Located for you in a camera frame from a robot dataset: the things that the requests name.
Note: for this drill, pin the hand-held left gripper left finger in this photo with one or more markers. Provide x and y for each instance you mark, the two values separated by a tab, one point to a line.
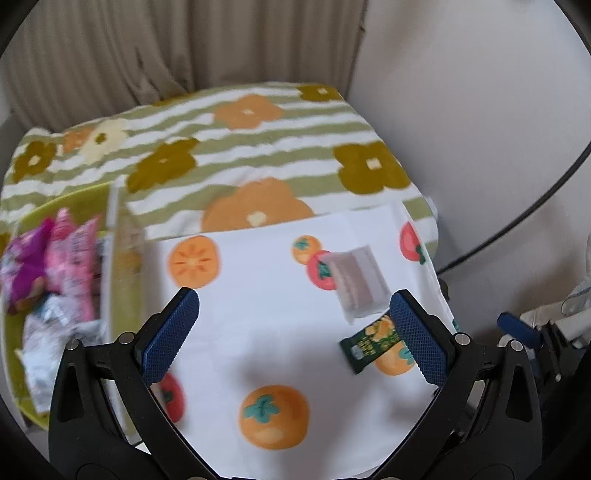
170	337

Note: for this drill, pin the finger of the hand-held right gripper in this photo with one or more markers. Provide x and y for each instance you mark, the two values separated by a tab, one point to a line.
515	325
556	350

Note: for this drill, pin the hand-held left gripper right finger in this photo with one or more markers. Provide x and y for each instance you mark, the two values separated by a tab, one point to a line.
418	341

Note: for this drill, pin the dark green snack packet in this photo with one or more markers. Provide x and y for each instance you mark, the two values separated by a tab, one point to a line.
369	344

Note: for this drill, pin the white grey printed snack bag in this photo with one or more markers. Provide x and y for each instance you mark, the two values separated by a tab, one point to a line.
51	341

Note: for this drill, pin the green storage box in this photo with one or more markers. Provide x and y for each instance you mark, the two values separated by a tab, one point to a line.
83	203

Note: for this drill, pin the clear wrapped snack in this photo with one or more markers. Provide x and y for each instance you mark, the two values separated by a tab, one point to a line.
358	281

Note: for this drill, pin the white fruit print cloth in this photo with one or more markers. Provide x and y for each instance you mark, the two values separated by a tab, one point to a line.
277	300

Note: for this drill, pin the pink snack packet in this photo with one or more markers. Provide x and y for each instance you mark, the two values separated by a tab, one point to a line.
74	263

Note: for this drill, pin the purple snack packet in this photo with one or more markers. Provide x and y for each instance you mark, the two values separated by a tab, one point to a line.
25	263

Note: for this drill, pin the striped flower print blanket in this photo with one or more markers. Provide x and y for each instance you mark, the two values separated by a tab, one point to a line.
286	152

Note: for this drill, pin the beige curtain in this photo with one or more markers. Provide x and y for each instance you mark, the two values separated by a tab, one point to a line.
138	50

